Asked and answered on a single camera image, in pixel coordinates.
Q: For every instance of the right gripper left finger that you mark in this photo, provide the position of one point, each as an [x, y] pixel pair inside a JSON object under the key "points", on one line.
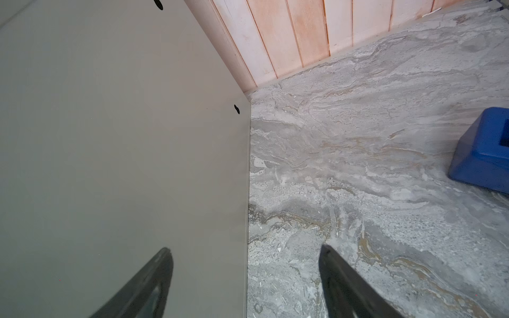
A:
{"points": [[146, 294]]}

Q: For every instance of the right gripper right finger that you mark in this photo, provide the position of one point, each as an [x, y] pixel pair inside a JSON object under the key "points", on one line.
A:
{"points": [[346, 293]]}

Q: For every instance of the grey metal cabinet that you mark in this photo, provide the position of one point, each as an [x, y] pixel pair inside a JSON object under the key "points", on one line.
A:
{"points": [[122, 133]]}

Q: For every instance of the blue plastic block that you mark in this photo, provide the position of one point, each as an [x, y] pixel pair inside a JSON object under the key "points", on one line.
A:
{"points": [[481, 155]]}

